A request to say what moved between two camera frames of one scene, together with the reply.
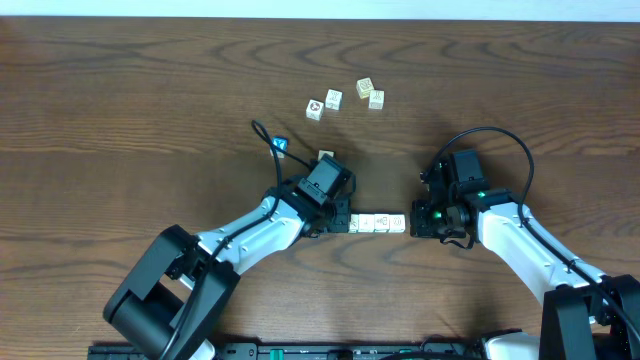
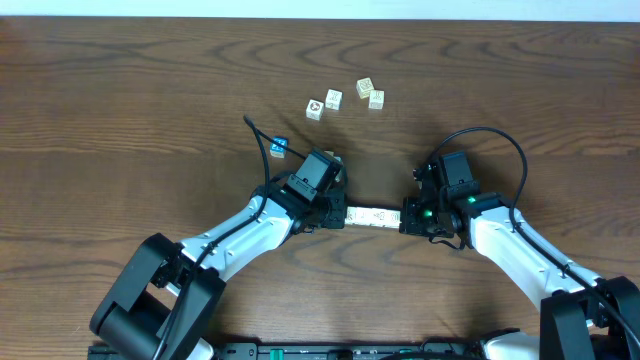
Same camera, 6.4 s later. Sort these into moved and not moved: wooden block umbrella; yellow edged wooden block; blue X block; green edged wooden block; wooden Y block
Moved: green edged wooden block
Not moved: wooden Y block; yellow edged wooden block; wooden block umbrella; blue X block
